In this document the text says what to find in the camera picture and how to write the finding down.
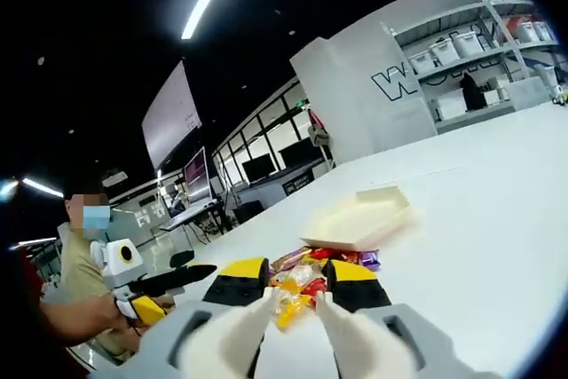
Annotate yellow clear food packet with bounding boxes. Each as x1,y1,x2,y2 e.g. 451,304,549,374
268,279,319,331

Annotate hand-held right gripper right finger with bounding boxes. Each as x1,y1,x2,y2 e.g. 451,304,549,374
321,258,507,379

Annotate set of white storage bins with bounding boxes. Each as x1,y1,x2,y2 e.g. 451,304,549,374
407,0,558,74

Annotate grey chair backrest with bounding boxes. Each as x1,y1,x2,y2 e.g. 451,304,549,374
386,101,439,143
509,76,554,110

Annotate dark grey counter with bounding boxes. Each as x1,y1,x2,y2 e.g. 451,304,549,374
237,163,332,205

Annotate black bag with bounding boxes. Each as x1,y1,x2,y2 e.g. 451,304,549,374
459,72,490,111

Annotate black computer monitor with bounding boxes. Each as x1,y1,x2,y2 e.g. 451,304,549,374
279,141,321,168
241,153,277,184

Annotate grey red hanging bag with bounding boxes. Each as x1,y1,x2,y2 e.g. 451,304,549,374
307,108,333,149

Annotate tall monitor on stand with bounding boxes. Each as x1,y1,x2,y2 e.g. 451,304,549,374
184,146,213,205

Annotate grey metal shelving rack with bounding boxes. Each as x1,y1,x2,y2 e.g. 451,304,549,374
385,0,561,132

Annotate beige plastic food tongs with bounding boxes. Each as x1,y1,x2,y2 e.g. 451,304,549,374
179,288,422,379

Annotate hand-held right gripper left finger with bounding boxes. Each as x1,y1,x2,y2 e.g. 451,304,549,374
91,257,271,379

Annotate pile of snack food packets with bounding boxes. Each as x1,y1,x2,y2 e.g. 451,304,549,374
269,245,383,309

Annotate beige hexagonal food container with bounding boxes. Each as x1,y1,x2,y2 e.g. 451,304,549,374
300,183,416,252

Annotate white side desk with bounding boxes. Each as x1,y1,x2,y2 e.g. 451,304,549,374
158,201,224,233

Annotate large hanging display screen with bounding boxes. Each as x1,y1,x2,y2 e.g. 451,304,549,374
140,59,203,171

